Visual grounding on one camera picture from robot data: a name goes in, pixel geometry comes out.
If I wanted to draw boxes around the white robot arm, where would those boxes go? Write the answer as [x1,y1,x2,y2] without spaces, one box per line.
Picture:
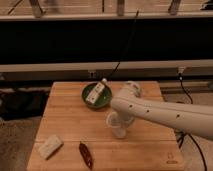
[110,81,213,141]

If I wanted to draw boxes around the green bowl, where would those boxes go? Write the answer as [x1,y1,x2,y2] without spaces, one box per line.
[81,83,112,109]

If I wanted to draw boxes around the brown dried pepper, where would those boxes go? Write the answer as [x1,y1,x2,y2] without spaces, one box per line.
[79,143,93,170]

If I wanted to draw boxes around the white sponge block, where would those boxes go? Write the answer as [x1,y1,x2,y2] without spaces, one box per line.
[38,135,63,159]

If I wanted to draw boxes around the black cable at back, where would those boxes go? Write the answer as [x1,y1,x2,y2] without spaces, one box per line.
[108,9,140,80]

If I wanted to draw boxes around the black cables beside table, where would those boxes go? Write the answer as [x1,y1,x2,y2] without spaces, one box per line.
[174,73,208,171]

